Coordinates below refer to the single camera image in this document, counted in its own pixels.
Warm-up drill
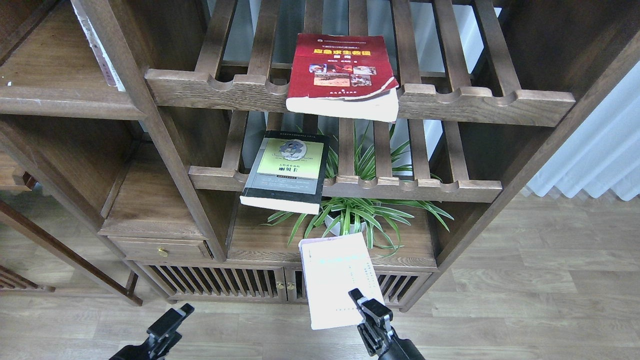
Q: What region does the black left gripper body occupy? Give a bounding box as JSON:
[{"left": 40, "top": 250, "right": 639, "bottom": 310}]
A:
[{"left": 111, "top": 309, "right": 188, "bottom": 360}]

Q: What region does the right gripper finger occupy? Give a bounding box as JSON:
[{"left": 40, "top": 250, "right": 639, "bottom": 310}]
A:
[{"left": 348, "top": 288, "right": 367, "bottom": 311}]

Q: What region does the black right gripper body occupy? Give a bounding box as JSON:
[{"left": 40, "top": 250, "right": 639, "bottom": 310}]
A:
[{"left": 357, "top": 298, "right": 425, "bottom": 360}]

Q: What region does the white and lilac book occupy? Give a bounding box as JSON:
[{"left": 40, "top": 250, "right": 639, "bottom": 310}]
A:
[{"left": 298, "top": 232, "right": 384, "bottom": 330}]

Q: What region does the red paperback book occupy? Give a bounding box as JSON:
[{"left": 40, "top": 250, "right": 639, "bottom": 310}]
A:
[{"left": 285, "top": 33, "right": 399, "bottom": 123}]

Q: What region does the brass drawer knob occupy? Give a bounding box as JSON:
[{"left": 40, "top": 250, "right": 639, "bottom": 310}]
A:
[{"left": 157, "top": 247, "right": 169, "bottom": 258}]

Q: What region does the white plant pot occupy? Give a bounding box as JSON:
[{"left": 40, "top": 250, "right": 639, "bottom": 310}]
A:
[{"left": 324, "top": 212, "right": 367, "bottom": 236}]

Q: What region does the green spider plant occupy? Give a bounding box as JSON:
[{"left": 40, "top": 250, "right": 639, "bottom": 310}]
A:
[{"left": 262, "top": 121, "right": 454, "bottom": 257}]

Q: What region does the black and green book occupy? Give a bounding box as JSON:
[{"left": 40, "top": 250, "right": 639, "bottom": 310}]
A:
[{"left": 239, "top": 130, "right": 330, "bottom": 215}]

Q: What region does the dark wooden side furniture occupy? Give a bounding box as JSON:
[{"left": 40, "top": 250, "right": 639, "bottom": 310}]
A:
[{"left": 1, "top": 152, "right": 131, "bottom": 310}]

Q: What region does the dark wooden bookshelf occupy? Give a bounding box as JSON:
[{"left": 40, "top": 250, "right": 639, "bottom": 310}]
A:
[{"left": 1, "top": 0, "right": 639, "bottom": 312}]

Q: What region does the white pleated curtain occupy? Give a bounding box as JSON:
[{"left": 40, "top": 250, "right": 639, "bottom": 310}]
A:
[{"left": 526, "top": 64, "right": 640, "bottom": 201}]

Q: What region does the white book behind post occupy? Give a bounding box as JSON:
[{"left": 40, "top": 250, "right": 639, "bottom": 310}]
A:
[{"left": 71, "top": 0, "right": 126, "bottom": 92}]

